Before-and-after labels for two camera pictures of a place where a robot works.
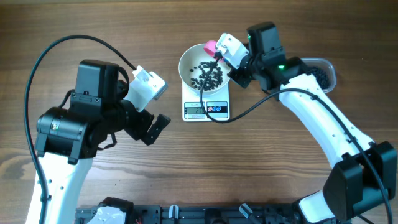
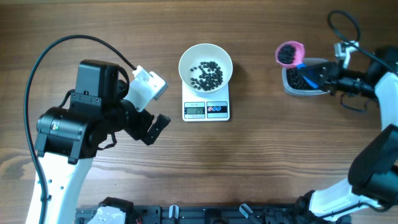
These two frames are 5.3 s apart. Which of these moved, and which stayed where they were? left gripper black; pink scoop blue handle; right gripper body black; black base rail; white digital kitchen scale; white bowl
Moved: pink scoop blue handle; right gripper body black
Stayed: white bowl; left gripper black; white digital kitchen scale; black base rail
